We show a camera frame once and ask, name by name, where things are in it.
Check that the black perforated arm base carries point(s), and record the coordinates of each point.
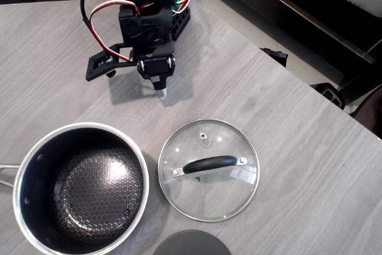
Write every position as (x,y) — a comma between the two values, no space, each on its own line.
(179,25)

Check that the black nonstick saucepan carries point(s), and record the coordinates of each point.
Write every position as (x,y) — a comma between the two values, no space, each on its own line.
(89,189)

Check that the dark brown round object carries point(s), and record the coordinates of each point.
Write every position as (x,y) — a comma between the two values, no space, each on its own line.
(373,111)

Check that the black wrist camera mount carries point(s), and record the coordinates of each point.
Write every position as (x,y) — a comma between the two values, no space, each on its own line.
(95,68)

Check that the black table clamp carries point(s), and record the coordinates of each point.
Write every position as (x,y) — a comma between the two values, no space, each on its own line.
(329,93)
(276,56)

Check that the dark grey round object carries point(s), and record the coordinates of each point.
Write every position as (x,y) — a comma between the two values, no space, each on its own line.
(191,244)

